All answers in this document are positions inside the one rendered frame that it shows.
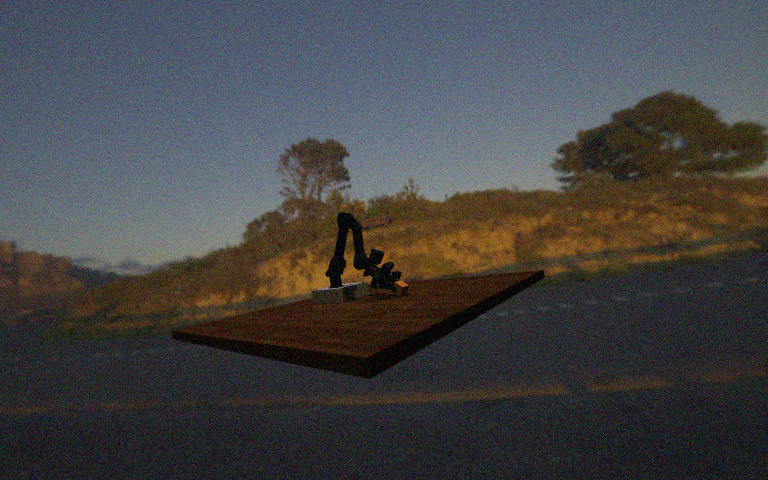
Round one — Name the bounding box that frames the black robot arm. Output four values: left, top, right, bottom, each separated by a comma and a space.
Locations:
325, 212, 394, 288

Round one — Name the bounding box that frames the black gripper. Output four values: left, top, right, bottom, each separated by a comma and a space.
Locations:
371, 267, 401, 290

